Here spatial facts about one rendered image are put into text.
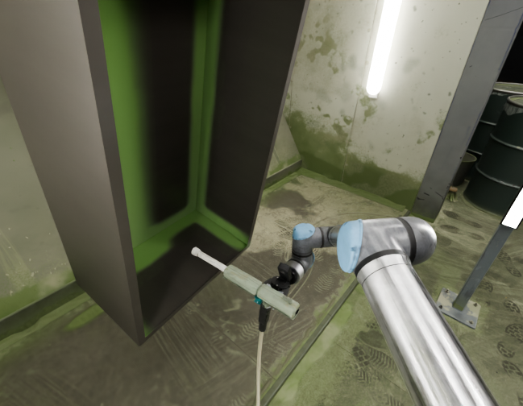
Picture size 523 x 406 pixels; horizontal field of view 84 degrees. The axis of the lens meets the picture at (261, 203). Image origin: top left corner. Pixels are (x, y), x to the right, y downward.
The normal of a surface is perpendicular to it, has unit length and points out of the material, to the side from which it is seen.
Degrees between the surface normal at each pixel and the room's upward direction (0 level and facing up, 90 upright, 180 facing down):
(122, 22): 102
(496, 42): 90
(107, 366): 0
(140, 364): 0
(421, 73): 90
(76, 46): 90
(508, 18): 90
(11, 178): 57
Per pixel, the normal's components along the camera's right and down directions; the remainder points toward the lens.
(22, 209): 0.65, -0.15
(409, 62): -0.65, 0.40
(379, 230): 0.05, -0.74
